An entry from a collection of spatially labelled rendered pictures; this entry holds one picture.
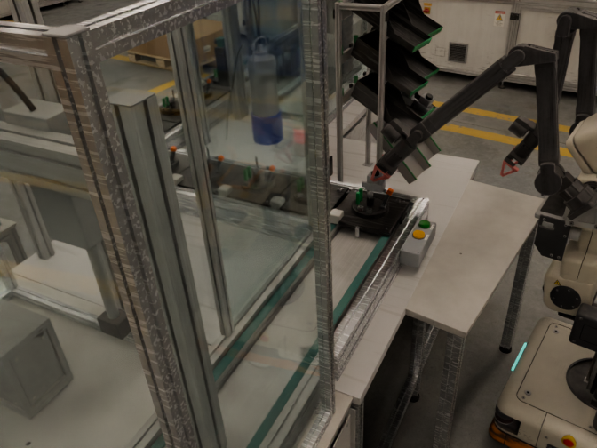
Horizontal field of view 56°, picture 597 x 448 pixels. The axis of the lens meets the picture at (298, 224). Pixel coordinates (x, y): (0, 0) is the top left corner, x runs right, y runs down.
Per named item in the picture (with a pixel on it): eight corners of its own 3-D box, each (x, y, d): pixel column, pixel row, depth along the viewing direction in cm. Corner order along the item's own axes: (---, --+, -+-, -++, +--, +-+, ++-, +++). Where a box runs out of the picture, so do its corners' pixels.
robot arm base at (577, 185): (593, 206, 162) (602, 188, 170) (574, 186, 163) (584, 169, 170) (569, 221, 168) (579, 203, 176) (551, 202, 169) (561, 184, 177)
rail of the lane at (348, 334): (427, 220, 223) (429, 196, 216) (338, 381, 158) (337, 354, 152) (414, 217, 225) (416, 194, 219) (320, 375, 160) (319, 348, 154)
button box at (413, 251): (435, 236, 207) (436, 221, 203) (418, 268, 191) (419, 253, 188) (417, 231, 209) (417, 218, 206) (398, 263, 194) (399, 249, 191)
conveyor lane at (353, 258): (409, 223, 221) (409, 202, 216) (318, 374, 160) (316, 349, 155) (342, 208, 233) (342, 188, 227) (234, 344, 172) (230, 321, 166)
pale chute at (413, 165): (424, 171, 230) (431, 165, 227) (409, 184, 222) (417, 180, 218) (383, 116, 229) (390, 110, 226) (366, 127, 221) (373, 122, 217)
